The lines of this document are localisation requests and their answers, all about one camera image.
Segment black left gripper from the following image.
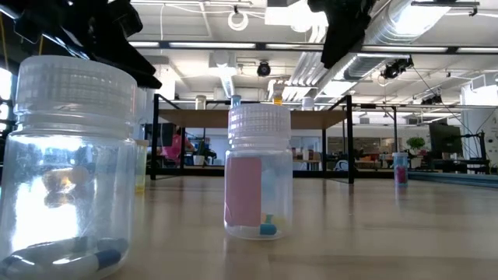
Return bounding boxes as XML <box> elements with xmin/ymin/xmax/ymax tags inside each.
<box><xmin>13</xmin><ymin>0</ymin><xmax>163</xmax><ymax>89</ymax></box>

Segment black table frame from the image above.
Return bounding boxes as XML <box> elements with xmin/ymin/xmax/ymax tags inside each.
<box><xmin>136</xmin><ymin>166</ymin><xmax>409</xmax><ymax>180</ymax></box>

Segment wooden shelf black frame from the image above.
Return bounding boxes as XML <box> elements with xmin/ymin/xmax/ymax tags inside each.
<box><xmin>150</xmin><ymin>93</ymin><xmax>356</xmax><ymax>184</ymax></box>

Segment black background frame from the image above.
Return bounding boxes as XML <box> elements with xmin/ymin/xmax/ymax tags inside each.
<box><xmin>352</xmin><ymin>101</ymin><xmax>400</xmax><ymax>172</ymax></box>

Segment clear bottle pink label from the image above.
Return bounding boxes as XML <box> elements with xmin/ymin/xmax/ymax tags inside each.
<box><xmin>223</xmin><ymin>103</ymin><xmax>293</xmax><ymax>240</ymax></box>

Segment black monitor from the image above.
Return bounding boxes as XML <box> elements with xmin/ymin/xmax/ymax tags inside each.
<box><xmin>429</xmin><ymin>124</ymin><xmax>463</xmax><ymax>154</ymax></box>

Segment ceiling light rail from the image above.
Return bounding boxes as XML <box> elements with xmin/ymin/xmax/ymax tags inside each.
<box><xmin>128</xmin><ymin>37</ymin><xmax>498</xmax><ymax>54</ymax></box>

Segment white ceiling vent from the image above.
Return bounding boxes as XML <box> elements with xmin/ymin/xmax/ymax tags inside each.
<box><xmin>208</xmin><ymin>50</ymin><xmax>239</xmax><ymax>99</ymax></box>

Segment black ceiling spotlight cluster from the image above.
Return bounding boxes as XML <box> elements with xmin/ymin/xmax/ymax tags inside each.
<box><xmin>380</xmin><ymin>57</ymin><xmax>415</xmax><ymax>81</ymax></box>

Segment white cable coil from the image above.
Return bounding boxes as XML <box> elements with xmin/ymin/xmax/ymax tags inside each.
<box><xmin>227</xmin><ymin>5</ymin><xmax>249</xmax><ymax>32</ymax></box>

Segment person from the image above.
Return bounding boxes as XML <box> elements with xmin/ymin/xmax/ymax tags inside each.
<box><xmin>161</xmin><ymin>126</ymin><xmax>195</xmax><ymax>164</ymax></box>

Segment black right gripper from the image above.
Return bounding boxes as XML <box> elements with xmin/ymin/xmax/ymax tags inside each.
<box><xmin>307</xmin><ymin>0</ymin><xmax>377</xmax><ymax>70</ymax></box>

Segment large clear bottle blue capsules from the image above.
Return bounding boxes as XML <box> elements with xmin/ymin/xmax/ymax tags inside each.
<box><xmin>0</xmin><ymin>54</ymin><xmax>138</xmax><ymax>280</ymax></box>

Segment white ceiling pipes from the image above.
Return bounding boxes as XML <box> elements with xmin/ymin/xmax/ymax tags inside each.
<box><xmin>287</xmin><ymin>23</ymin><xmax>359</xmax><ymax>102</ymax></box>

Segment green potted plant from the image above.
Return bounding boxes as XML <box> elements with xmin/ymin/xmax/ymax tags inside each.
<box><xmin>406</xmin><ymin>135</ymin><xmax>426</xmax><ymax>156</ymax></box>

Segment black stand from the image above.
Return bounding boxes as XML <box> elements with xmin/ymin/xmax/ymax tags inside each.
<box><xmin>462</xmin><ymin>131</ymin><xmax>491</xmax><ymax>174</ymax></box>

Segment blue vial pink pills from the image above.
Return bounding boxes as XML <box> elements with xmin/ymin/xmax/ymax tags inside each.
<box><xmin>391</xmin><ymin>152</ymin><xmax>409</xmax><ymax>188</ymax></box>

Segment blue strip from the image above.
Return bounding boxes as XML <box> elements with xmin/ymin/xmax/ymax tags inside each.
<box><xmin>406</xmin><ymin>170</ymin><xmax>498</xmax><ymax>190</ymax></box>

